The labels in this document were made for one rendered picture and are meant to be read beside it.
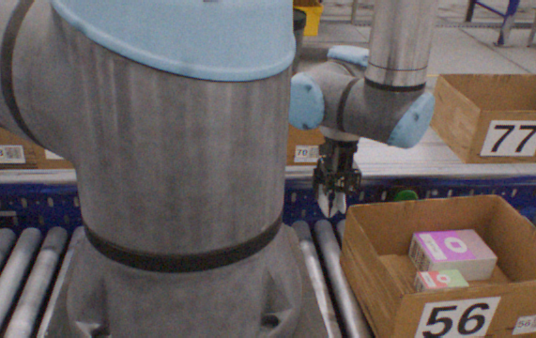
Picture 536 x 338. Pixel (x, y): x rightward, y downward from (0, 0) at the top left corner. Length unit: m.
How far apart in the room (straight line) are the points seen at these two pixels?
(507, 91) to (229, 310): 1.60
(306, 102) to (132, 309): 0.53
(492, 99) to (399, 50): 1.14
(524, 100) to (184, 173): 1.69
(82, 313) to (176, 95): 0.19
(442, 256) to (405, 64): 0.63
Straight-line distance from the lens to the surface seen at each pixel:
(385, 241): 1.30
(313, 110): 0.80
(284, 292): 0.39
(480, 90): 1.82
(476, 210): 1.37
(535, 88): 1.91
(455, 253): 1.29
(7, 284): 1.31
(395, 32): 0.73
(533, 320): 1.22
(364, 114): 0.78
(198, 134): 0.29
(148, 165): 0.30
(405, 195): 1.44
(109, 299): 0.37
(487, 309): 1.12
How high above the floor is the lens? 1.58
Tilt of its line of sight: 31 degrees down
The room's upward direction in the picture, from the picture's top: 3 degrees clockwise
